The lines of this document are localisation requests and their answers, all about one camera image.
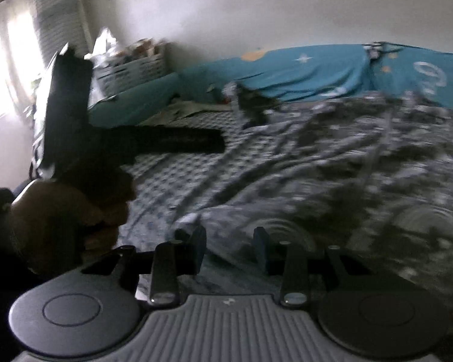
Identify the pile of paper packets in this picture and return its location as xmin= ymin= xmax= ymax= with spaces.
xmin=92 ymin=28 xmax=167 ymax=65

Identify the plain teal bed bumper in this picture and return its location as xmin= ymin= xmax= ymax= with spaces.
xmin=88 ymin=72 xmax=180 ymax=127

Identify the white sheer curtain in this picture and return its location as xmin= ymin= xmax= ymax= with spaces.
xmin=0 ymin=5 xmax=36 ymax=129

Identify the person's left hand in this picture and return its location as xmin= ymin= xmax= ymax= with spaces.
xmin=11 ymin=164 xmax=137 ymax=276

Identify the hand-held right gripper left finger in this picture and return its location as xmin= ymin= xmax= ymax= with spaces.
xmin=81 ymin=225 xmax=208 ymax=307

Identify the white perforated basket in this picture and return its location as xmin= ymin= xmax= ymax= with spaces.
xmin=92 ymin=53 xmax=170 ymax=95

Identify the grey striped curtain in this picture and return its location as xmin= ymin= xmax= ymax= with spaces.
xmin=32 ymin=0 xmax=89 ymax=59

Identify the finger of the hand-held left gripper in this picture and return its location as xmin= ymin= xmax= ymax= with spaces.
xmin=113 ymin=125 xmax=226 ymax=156

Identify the olive green cloth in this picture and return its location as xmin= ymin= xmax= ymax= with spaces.
xmin=141 ymin=100 xmax=235 ymax=125

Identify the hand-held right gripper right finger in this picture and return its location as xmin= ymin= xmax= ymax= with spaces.
xmin=253 ymin=226 xmax=368 ymax=307

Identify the person's left forearm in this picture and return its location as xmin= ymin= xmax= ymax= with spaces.
xmin=0 ymin=188 xmax=38 ymax=295

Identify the grey patterned fleece jacket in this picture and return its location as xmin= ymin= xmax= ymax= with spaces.
xmin=172 ymin=82 xmax=453 ymax=310

